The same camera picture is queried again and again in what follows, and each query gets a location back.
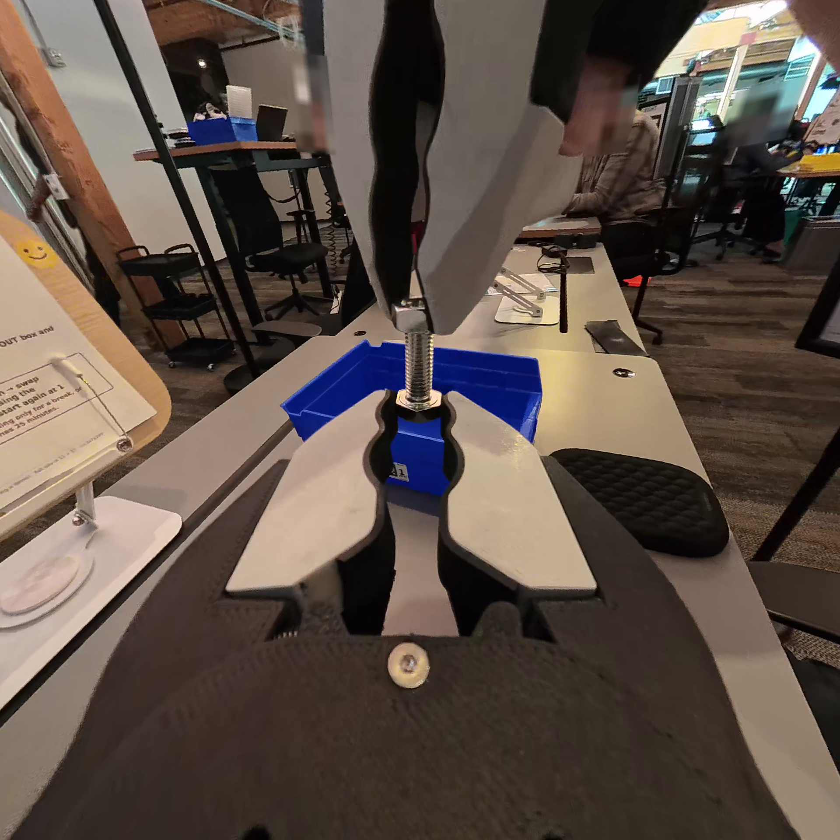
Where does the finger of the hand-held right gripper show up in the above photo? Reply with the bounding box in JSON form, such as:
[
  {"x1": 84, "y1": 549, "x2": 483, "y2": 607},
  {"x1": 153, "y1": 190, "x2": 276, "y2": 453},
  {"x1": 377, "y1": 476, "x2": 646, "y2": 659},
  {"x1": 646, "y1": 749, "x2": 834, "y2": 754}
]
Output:
[
  {"x1": 417, "y1": 0, "x2": 585, "y2": 336},
  {"x1": 323, "y1": 0, "x2": 448, "y2": 311}
]

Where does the yellow smiley sticker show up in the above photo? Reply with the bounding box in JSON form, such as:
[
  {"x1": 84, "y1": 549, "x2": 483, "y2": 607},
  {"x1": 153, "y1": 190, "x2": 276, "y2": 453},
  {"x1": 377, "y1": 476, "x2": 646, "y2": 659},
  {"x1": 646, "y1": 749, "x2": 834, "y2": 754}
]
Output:
[{"x1": 14, "y1": 238, "x2": 60, "y2": 270}]

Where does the wooden standing desk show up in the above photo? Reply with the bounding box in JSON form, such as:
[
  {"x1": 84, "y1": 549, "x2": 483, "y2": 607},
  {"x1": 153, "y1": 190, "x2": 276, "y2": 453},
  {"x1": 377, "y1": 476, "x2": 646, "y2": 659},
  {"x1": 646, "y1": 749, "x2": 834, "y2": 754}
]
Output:
[{"x1": 133, "y1": 140, "x2": 342, "y2": 345}]

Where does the black wrist rest pad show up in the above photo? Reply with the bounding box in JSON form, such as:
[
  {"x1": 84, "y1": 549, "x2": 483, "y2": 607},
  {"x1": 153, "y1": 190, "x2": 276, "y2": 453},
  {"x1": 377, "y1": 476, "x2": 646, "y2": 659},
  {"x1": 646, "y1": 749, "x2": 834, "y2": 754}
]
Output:
[{"x1": 549, "y1": 448, "x2": 731, "y2": 559}]

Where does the silver hex nut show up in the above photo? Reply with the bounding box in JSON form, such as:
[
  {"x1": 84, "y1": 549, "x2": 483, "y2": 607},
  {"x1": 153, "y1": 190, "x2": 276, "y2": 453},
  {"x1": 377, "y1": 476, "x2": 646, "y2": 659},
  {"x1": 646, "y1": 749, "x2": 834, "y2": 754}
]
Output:
[{"x1": 392, "y1": 297, "x2": 435, "y2": 333}]

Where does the small blue storage bin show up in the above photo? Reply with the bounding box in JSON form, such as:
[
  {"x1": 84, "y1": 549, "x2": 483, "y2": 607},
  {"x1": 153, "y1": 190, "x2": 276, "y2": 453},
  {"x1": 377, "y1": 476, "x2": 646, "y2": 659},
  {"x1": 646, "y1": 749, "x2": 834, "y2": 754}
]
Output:
[{"x1": 186, "y1": 116, "x2": 259, "y2": 147}]

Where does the silver hex bolt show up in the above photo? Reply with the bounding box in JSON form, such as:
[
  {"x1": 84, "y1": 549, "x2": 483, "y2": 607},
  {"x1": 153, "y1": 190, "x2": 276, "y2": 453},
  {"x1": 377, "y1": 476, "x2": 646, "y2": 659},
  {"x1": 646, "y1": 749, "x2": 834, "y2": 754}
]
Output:
[{"x1": 395, "y1": 328, "x2": 448, "y2": 425}]

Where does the black office chair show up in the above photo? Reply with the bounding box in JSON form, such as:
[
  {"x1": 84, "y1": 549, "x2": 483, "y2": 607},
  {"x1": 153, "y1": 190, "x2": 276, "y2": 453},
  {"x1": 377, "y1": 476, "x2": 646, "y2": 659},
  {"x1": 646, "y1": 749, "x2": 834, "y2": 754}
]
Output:
[
  {"x1": 244, "y1": 167, "x2": 330, "y2": 322},
  {"x1": 600, "y1": 203, "x2": 700, "y2": 347},
  {"x1": 338, "y1": 243, "x2": 378, "y2": 329}
]

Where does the short black post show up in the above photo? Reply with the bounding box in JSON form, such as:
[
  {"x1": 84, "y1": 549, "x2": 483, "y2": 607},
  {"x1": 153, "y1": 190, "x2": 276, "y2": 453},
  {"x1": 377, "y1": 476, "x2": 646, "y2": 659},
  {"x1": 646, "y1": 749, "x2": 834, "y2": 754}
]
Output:
[{"x1": 538, "y1": 244, "x2": 571, "y2": 334}]

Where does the black utility cart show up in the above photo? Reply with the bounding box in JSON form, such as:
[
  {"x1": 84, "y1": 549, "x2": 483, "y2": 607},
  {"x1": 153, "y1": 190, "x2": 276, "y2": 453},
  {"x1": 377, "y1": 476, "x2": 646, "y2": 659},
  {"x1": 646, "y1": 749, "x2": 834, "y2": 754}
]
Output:
[{"x1": 117, "y1": 243, "x2": 237, "y2": 371}]

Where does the white folding stand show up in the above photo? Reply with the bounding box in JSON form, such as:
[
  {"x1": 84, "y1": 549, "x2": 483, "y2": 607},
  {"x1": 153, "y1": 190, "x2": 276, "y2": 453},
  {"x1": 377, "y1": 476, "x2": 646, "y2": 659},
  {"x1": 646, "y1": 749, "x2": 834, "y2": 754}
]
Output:
[{"x1": 492, "y1": 264, "x2": 562, "y2": 327}]

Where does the person's right hand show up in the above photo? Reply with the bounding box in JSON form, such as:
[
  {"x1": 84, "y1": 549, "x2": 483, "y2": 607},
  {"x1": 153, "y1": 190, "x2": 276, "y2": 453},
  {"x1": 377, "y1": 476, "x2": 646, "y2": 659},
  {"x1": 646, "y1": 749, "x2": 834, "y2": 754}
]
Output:
[{"x1": 556, "y1": 58, "x2": 643, "y2": 158}]

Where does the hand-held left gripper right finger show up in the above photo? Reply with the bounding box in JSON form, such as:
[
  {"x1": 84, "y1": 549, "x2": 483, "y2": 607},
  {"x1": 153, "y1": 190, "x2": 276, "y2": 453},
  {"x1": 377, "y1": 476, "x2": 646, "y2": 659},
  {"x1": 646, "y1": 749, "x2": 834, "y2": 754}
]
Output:
[{"x1": 437, "y1": 392, "x2": 599, "y2": 602}]

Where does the black floor lamp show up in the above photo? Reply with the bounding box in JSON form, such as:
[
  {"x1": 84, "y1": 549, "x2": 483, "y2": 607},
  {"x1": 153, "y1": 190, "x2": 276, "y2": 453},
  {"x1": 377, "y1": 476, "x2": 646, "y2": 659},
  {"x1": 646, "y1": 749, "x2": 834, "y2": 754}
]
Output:
[{"x1": 94, "y1": 0, "x2": 299, "y2": 396}]

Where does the wooden support post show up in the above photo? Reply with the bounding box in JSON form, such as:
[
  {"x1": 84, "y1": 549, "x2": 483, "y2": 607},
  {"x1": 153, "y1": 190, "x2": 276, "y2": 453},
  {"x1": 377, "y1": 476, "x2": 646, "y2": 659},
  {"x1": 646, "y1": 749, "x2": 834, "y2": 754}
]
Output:
[{"x1": 0, "y1": 0, "x2": 188, "y2": 352}]

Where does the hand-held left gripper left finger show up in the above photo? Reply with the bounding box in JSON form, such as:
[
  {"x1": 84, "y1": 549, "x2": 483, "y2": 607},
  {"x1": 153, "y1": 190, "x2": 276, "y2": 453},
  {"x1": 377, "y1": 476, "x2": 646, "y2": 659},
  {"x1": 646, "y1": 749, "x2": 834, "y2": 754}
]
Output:
[{"x1": 224, "y1": 390, "x2": 396, "y2": 602}]

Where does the blue plastic bin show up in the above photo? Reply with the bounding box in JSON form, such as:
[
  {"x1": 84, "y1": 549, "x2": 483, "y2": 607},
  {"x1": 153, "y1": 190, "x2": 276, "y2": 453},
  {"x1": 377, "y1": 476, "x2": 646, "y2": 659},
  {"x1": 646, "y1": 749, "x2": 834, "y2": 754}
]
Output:
[{"x1": 280, "y1": 339, "x2": 544, "y2": 497}]

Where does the white board stand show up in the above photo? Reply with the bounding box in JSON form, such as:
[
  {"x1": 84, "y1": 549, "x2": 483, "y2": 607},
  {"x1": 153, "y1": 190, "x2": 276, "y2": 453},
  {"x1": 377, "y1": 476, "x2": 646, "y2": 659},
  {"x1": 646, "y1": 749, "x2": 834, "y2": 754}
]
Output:
[{"x1": 0, "y1": 482, "x2": 185, "y2": 711}]

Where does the instruction sheet on stand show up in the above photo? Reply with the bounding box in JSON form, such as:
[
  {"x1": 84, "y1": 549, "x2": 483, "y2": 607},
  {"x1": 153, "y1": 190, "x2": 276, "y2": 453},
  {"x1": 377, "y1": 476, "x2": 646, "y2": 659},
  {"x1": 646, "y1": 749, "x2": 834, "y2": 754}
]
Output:
[{"x1": 0, "y1": 209, "x2": 173, "y2": 542}]

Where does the black flat plate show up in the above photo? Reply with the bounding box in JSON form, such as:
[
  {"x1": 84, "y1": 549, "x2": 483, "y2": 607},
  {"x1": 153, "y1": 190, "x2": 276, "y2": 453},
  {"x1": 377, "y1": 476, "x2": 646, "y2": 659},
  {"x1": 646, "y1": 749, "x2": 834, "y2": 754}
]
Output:
[{"x1": 584, "y1": 319, "x2": 648, "y2": 357}]

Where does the black easel frame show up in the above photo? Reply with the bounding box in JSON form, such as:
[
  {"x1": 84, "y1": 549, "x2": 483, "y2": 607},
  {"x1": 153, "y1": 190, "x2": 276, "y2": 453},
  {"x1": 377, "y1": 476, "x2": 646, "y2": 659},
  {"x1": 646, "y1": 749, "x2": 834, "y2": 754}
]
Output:
[{"x1": 750, "y1": 259, "x2": 840, "y2": 563}]

